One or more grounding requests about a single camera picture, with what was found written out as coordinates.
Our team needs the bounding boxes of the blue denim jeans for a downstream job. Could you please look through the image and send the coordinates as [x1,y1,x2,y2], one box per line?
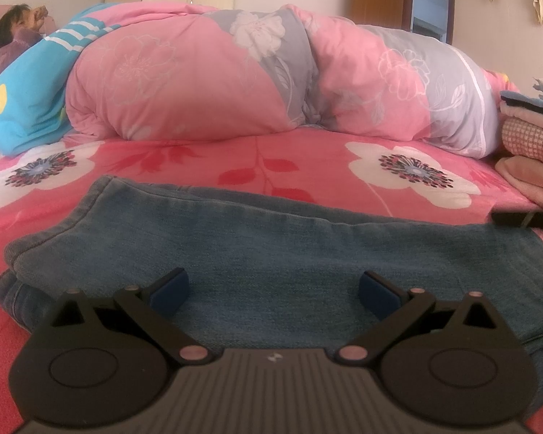
[0,176,543,409]

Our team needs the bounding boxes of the stack of folded pink clothes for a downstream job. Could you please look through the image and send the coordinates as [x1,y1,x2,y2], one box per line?
[495,78,543,208]

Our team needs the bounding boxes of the pink floral duvet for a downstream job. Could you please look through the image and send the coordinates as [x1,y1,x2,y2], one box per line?
[63,2,510,159]

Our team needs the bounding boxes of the red floral bed blanket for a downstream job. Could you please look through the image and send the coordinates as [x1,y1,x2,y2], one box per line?
[0,128,529,433]

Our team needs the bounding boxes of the person in purple top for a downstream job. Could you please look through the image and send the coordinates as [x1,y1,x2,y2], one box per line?
[0,4,49,74]

